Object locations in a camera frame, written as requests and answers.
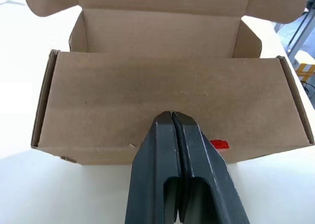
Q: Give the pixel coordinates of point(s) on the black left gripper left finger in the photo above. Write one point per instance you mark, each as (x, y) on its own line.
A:
(152, 172)

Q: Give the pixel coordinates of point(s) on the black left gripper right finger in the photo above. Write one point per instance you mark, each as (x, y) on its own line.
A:
(206, 179)

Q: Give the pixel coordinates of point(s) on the brown cardboard box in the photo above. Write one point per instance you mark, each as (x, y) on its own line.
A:
(172, 86)

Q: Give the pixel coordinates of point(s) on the red tape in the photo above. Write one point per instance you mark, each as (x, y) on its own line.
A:
(219, 144)

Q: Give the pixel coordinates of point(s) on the grey metal frame rack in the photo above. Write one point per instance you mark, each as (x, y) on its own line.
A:
(299, 32)

